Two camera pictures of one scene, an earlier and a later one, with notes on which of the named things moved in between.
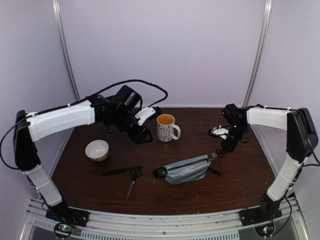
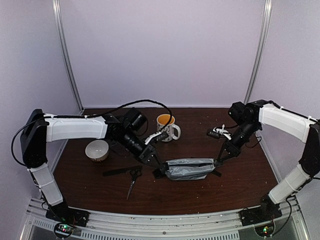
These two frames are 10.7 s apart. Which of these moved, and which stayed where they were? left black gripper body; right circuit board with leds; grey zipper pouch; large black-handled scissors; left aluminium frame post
Moved: left black gripper body; grey zipper pouch
Stayed: left aluminium frame post; large black-handled scissors; right circuit board with leds
